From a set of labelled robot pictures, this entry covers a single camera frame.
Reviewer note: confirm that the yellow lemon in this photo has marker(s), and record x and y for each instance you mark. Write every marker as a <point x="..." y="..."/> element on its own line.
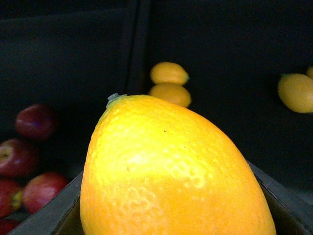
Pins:
<point x="173" y="93"/>
<point x="156" y="168"/>
<point x="296" y="92"/>
<point x="168" y="72"/>

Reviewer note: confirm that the red apple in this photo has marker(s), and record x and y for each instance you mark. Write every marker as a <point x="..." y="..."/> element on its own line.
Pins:
<point x="18" y="158"/>
<point x="37" y="122"/>
<point x="42" y="189"/>

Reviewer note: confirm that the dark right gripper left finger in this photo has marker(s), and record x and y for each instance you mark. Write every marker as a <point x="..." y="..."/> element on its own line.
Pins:
<point x="59" y="217"/>

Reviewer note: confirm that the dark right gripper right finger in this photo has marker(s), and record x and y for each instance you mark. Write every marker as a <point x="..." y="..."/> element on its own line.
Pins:
<point x="291" y="214"/>

